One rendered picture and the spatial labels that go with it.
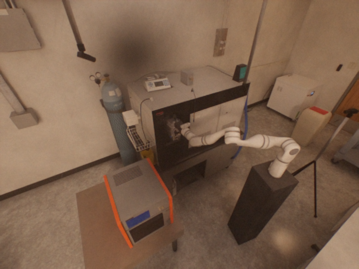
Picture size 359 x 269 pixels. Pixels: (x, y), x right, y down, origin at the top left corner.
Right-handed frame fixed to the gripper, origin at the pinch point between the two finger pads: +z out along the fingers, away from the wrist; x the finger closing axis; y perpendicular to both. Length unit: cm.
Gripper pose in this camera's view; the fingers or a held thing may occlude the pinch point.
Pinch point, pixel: (174, 118)
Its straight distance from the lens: 149.7
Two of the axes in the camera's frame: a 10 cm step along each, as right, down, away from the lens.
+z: -5.1, -5.5, 6.6
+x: 8.6, -3.2, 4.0
